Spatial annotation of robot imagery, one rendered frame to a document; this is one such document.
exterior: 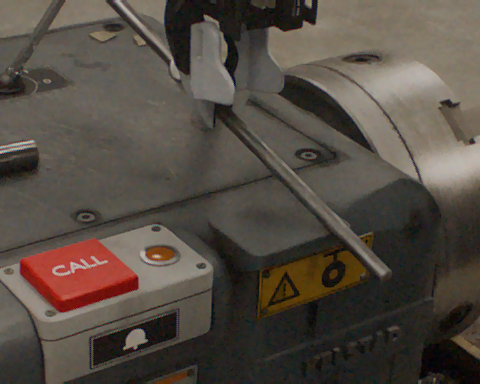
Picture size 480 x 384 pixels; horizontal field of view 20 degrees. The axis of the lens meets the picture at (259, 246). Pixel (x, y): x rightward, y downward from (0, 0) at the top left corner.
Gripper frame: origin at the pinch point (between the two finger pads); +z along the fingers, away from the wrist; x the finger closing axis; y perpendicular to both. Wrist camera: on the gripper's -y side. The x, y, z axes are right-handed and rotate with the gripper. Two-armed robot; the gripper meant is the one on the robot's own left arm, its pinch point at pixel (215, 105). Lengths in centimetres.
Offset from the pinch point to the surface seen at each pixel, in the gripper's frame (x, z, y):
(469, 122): 33.1, 10.6, -4.0
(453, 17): 286, 132, -256
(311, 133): 10.0, 4.8, -0.1
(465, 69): 255, 131, -217
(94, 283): -18.2, 3.6, 13.0
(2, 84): -8.5, 4.5, -20.2
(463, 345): 39, 40, -5
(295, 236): -1.6, 4.7, 13.1
